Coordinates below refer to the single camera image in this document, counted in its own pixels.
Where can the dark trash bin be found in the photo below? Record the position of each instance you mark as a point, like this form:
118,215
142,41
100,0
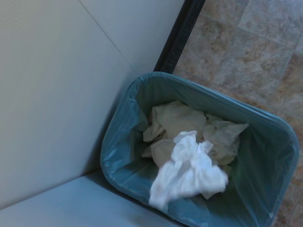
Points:
123,192

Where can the black baseboard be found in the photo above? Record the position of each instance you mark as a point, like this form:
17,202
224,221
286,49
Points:
177,37

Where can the blue-lined trash bin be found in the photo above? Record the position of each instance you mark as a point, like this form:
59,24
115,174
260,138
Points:
260,165

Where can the discarded crumpled paper towel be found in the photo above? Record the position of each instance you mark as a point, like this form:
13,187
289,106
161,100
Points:
161,151
177,118
225,139

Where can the white tissue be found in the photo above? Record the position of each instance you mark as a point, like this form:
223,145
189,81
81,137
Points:
189,170

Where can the grey vanity cabinet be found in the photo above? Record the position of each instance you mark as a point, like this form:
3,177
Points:
71,205

